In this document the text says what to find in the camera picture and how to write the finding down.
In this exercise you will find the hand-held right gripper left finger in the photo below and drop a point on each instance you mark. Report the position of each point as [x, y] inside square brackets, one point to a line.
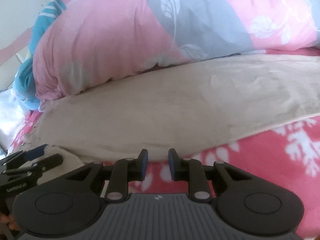
[145, 162]

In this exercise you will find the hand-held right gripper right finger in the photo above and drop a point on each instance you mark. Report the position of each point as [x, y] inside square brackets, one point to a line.
[171, 163]

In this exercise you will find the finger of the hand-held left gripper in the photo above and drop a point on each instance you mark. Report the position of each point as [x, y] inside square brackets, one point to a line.
[36, 152]
[45, 163]

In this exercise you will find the beige pants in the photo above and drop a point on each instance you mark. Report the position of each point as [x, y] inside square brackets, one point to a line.
[175, 105]

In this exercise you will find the person's left hand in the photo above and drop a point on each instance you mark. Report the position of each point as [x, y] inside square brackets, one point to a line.
[8, 221]

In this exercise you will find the blue cartoon pillow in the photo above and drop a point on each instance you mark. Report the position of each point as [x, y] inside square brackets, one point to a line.
[25, 80]

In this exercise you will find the pink floral bed blanket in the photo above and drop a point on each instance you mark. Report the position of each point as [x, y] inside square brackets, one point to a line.
[275, 167]

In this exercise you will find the pink grey floral quilt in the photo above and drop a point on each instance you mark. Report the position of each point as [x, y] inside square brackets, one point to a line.
[100, 42]

